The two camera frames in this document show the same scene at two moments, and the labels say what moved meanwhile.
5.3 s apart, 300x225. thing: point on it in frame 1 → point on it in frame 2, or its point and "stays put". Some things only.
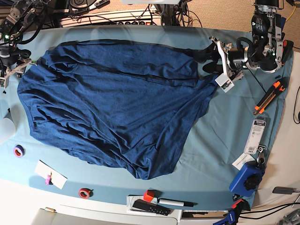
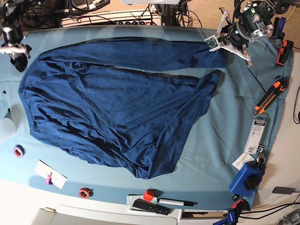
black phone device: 283,190 stays put
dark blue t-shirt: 121,103 stays put
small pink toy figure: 48,181 stays put
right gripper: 236,58 → 237,35
